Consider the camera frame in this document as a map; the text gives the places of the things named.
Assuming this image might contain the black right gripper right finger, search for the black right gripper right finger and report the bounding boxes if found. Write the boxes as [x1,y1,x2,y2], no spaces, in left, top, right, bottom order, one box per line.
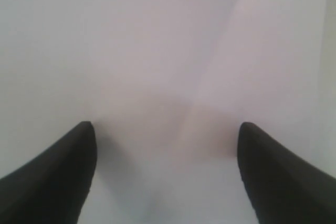
[237,122,335,223]

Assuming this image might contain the white paper with square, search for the white paper with square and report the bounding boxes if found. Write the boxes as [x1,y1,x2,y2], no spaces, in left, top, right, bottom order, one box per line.
[1,0,335,223]

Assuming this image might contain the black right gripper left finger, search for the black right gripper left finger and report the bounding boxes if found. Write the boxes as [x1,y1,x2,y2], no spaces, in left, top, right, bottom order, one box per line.
[1,121,97,223]

